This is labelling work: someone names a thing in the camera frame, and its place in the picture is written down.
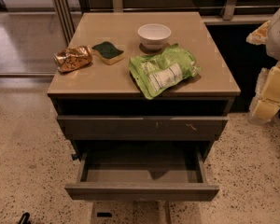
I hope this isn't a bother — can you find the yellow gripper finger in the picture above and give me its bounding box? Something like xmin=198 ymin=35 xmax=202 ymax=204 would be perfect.
xmin=246 ymin=21 xmax=270 ymax=45
xmin=251 ymin=99 xmax=280 ymax=120

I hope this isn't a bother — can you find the grey drawer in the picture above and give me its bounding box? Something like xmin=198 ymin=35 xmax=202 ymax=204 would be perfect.
xmin=57 ymin=115 xmax=228 ymax=141
xmin=65 ymin=145 xmax=219 ymax=202

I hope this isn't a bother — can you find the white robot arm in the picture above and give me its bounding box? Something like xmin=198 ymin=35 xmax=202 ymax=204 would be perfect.
xmin=246 ymin=8 xmax=280 ymax=124

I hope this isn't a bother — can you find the grey drawer cabinet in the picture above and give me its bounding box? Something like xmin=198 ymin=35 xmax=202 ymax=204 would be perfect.
xmin=48 ymin=12 xmax=240 ymax=155

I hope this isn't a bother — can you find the grey top drawer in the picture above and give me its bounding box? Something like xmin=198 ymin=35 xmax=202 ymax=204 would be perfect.
xmin=57 ymin=115 xmax=228 ymax=141

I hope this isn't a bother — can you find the white bowl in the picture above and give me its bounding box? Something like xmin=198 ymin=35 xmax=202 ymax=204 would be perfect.
xmin=138 ymin=23 xmax=171 ymax=50

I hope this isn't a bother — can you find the green snack bag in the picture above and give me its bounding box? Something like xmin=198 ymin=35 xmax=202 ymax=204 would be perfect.
xmin=129 ymin=44 xmax=201 ymax=100

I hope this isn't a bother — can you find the green yellow sponge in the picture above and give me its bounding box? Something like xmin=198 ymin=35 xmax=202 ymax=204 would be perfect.
xmin=91 ymin=41 xmax=124 ymax=65

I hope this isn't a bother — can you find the black object bottom left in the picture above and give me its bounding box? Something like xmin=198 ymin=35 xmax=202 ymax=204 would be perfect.
xmin=18 ymin=213 xmax=31 ymax=224

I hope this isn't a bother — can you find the metal shelf frame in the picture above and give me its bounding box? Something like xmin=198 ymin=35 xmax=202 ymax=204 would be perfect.
xmin=52 ymin=0 xmax=280 ymax=42

